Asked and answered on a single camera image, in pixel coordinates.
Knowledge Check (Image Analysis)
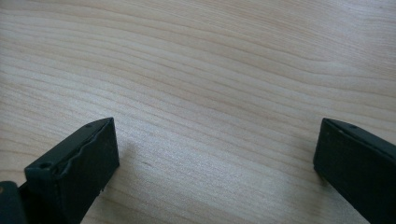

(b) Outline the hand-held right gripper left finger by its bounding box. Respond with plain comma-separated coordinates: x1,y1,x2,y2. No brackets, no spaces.
19,117,120,224

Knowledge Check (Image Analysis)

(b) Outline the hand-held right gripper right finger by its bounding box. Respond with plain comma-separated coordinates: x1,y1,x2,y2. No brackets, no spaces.
313,118,396,224

